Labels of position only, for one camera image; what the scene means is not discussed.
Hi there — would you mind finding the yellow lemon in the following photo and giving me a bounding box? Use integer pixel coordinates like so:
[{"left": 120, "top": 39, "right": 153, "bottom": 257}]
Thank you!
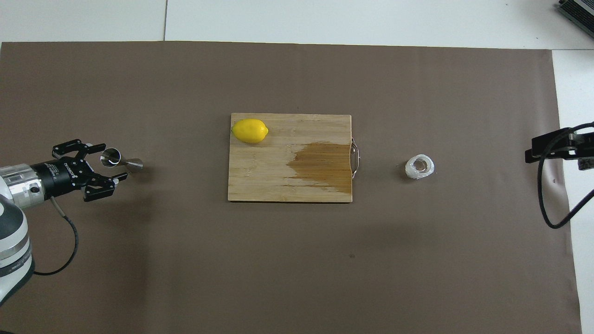
[{"left": 232, "top": 119, "right": 270, "bottom": 144}]

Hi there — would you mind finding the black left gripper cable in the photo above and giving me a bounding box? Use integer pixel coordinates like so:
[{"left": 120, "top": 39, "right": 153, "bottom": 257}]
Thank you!
[{"left": 32, "top": 196, "right": 79, "bottom": 276}]

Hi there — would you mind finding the stainless steel double jigger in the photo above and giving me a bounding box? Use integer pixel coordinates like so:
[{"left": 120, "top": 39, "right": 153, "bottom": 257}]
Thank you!
[{"left": 100, "top": 148, "right": 144, "bottom": 175}]

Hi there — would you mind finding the brown paper table cover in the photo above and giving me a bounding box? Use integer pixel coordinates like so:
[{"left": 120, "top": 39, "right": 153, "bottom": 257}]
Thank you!
[{"left": 0, "top": 41, "right": 583, "bottom": 334}]

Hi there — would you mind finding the grey ribbed device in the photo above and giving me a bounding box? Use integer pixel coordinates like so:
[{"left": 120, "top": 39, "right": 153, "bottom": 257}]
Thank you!
[{"left": 557, "top": 0, "right": 594, "bottom": 39}]

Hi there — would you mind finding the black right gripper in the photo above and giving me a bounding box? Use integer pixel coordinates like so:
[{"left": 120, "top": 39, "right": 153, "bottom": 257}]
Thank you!
[{"left": 525, "top": 129, "right": 594, "bottom": 171}]

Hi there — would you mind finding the white tape roll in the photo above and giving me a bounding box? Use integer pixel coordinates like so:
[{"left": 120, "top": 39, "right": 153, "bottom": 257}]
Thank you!
[{"left": 405, "top": 154, "right": 436, "bottom": 180}]

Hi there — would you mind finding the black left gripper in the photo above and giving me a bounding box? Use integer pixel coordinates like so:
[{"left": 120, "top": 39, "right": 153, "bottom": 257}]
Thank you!
[{"left": 32, "top": 138, "right": 128, "bottom": 202}]

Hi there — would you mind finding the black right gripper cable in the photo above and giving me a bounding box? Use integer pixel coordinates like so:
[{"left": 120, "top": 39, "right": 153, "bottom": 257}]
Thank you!
[{"left": 537, "top": 122, "right": 594, "bottom": 229}]

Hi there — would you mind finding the wooden cutting board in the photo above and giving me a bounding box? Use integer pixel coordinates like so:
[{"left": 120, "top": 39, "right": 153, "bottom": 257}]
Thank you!
[{"left": 227, "top": 113, "right": 361, "bottom": 203}]

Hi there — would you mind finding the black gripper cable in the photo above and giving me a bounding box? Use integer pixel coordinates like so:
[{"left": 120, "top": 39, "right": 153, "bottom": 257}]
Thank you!
[
  {"left": 537, "top": 122, "right": 594, "bottom": 229},
  {"left": 32, "top": 196, "right": 79, "bottom": 276}
]

